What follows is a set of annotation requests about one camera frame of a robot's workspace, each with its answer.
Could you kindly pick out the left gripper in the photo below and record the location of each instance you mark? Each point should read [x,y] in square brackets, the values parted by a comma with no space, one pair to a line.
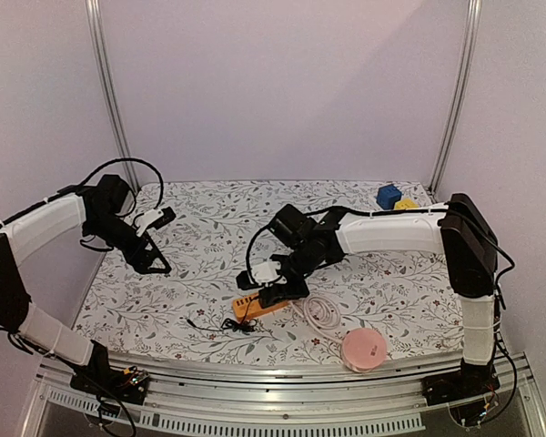
[141,264]

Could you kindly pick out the orange power strip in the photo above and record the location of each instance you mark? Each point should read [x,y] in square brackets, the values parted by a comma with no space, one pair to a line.
[248,308]

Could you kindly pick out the black power adapter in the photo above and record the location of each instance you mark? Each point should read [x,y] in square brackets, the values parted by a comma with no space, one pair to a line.
[227,324]

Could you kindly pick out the pink round socket hub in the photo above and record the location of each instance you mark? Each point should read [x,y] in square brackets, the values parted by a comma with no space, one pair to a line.
[363,350]

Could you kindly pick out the blue cube socket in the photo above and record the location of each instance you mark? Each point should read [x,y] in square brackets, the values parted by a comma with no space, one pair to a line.
[388,196]

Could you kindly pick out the yellow cube socket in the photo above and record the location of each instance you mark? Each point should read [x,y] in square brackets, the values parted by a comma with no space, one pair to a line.
[405,203]

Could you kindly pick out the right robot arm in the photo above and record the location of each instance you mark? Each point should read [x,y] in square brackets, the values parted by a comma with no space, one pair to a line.
[455,230]

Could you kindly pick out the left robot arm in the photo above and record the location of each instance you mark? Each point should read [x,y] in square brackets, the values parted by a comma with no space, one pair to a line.
[95,210]

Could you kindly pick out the floral table mat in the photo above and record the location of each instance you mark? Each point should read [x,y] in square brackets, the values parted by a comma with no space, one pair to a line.
[218,231]

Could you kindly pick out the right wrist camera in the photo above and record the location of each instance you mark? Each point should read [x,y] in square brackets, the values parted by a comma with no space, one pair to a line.
[261,275]

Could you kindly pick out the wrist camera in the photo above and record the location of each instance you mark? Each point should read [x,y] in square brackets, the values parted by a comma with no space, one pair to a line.
[261,275]
[155,218]

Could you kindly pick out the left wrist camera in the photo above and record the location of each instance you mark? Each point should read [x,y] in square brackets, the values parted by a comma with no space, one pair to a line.
[155,218]

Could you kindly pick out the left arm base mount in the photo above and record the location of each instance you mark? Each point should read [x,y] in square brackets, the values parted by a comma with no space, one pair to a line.
[99,378]

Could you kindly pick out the aluminium front rail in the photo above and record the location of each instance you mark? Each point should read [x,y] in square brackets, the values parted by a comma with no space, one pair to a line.
[187,398]

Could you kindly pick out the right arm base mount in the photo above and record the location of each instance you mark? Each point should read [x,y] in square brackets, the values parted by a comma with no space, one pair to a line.
[469,392]

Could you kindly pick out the left aluminium post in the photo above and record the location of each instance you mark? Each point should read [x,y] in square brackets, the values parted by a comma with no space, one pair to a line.
[97,34]

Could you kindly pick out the aluminium post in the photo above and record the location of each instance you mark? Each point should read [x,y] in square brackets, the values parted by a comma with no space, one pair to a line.
[97,34]
[467,50]

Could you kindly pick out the right aluminium post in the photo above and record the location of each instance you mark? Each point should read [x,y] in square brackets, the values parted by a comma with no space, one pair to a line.
[467,50]

